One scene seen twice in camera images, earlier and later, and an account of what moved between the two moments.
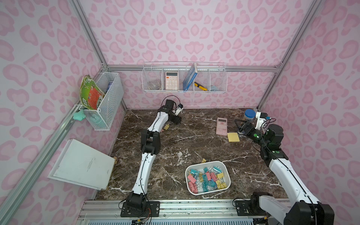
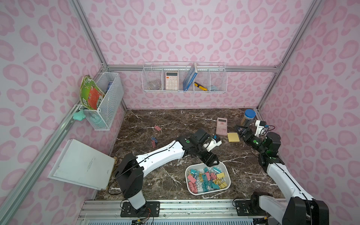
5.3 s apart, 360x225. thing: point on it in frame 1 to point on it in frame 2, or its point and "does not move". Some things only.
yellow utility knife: (200, 86) does not move
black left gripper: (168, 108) to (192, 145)
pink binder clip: (192, 184) does not move
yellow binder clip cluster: (200, 177) does not move
